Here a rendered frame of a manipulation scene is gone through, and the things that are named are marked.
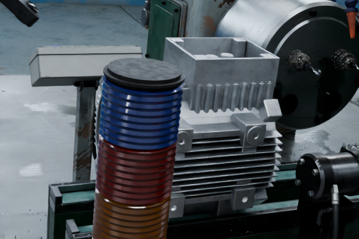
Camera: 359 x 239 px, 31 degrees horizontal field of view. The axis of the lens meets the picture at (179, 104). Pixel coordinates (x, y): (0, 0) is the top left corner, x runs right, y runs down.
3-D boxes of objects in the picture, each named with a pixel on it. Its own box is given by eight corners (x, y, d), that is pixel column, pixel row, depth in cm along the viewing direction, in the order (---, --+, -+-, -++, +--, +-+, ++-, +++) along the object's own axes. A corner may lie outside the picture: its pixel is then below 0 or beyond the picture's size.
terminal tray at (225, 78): (235, 84, 93) (242, 36, 91) (272, 110, 84) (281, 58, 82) (159, 87, 88) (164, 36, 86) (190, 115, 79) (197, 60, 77)
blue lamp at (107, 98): (160, 118, 52) (166, 65, 51) (190, 148, 47) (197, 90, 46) (89, 121, 50) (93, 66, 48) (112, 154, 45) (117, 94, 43)
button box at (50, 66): (131, 84, 110) (127, 54, 110) (145, 75, 103) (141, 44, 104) (30, 87, 103) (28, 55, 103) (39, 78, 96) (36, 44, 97)
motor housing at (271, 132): (210, 165, 102) (225, 52, 95) (271, 227, 86) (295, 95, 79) (88, 177, 94) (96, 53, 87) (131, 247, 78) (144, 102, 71)
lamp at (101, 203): (150, 213, 55) (155, 167, 54) (177, 252, 50) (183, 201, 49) (83, 221, 53) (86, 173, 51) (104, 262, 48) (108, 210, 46)
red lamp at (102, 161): (155, 167, 54) (160, 118, 52) (183, 201, 49) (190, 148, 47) (86, 173, 51) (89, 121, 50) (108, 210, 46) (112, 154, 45)
